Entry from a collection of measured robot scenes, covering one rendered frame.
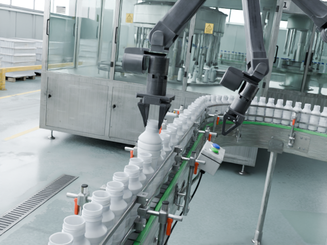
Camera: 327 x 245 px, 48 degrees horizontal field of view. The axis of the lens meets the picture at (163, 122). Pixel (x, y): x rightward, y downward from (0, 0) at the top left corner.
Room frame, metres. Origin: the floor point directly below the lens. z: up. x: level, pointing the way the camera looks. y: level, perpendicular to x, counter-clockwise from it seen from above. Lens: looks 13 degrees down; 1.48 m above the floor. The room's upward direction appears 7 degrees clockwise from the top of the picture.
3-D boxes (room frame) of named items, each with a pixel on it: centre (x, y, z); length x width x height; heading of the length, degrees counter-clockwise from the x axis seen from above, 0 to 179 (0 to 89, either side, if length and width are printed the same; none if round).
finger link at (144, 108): (1.04, 0.04, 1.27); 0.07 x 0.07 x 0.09; 78
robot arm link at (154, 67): (1.04, 0.04, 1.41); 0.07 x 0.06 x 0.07; 79
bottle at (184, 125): (1.56, -0.08, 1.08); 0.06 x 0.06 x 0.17
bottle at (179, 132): (1.45, -0.06, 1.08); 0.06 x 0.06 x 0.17
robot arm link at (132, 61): (1.05, 0.07, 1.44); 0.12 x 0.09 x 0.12; 79
